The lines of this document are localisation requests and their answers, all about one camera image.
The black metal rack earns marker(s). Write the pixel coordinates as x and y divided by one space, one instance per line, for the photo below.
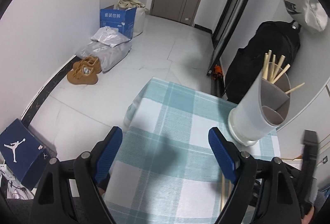
224 30

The grey plastic parcel bag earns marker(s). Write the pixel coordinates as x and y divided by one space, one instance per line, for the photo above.
108 45

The white nike bag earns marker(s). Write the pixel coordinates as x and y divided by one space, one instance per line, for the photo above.
310 14

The white power strip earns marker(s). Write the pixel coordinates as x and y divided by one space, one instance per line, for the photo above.
7 173

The teal checkered tablecloth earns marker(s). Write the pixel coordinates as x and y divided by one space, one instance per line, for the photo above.
165 170

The navy jordan shoe box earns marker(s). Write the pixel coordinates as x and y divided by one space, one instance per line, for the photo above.
24 154

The blue cardboard box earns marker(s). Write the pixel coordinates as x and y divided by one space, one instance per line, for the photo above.
123 20

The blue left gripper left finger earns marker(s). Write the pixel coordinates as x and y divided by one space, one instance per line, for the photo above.
105 152

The white utensil holder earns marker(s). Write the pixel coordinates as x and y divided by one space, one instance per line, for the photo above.
261 111

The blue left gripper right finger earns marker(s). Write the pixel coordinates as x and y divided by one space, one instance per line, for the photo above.
226 154

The right hand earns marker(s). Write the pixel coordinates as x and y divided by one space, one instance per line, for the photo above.
308 218

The brown suede shoes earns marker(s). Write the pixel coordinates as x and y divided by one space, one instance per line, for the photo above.
85 71

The black backpack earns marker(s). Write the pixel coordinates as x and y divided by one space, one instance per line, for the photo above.
282 38

